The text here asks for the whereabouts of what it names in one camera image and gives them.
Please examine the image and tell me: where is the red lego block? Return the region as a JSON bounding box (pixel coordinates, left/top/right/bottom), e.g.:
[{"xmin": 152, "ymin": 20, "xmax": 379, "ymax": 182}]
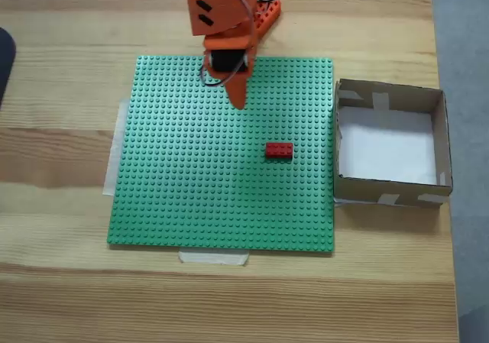
[{"xmin": 265, "ymin": 142, "xmax": 294, "ymax": 161}]

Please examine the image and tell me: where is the green lego baseplate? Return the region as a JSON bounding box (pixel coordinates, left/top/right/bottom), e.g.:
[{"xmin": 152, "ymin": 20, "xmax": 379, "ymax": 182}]
[{"xmin": 106, "ymin": 55, "xmax": 336, "ymax": 255}]

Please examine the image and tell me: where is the brown cardboard box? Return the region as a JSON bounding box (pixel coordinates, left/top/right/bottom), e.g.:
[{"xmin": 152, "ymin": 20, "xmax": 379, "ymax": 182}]
[{"xmin": 333, "ymin": 78, "xmax": 455, "ymax": 209}]

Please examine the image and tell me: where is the white paper sheet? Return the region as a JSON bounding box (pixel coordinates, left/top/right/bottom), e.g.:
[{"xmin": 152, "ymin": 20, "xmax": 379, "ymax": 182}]
[{"xmin": 338, "ymin": 105, "xmax": 439, "ymax": 186}]

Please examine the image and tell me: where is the black rounded pad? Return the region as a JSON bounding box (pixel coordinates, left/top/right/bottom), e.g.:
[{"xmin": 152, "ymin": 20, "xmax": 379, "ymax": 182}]
[{"xmin": 0, "ymin": 27, "xmax": 18, "ymax": 109}]

